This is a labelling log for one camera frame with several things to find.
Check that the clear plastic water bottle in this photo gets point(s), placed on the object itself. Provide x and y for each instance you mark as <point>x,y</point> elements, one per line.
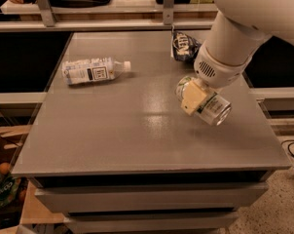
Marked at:
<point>93,70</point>

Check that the grey drawer cabinet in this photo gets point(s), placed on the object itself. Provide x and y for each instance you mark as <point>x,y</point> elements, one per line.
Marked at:
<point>124,157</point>

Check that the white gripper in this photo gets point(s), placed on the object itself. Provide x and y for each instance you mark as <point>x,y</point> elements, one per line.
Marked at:
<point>219,71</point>

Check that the orange fruit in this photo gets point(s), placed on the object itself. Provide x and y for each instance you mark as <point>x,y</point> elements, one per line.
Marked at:
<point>5,168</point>

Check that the dark blue chip bag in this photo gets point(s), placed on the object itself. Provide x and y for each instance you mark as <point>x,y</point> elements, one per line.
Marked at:
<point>184,47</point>

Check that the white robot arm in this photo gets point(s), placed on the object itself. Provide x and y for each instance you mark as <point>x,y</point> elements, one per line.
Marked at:
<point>239,29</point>

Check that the metal shelf rail frame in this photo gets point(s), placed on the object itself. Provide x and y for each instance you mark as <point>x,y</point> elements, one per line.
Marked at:
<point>105,15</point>

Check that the green snack bag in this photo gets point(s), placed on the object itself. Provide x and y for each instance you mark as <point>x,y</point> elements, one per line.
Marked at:
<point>8,189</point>

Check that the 7up soda can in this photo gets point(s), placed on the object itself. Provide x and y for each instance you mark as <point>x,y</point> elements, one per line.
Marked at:
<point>214,109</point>

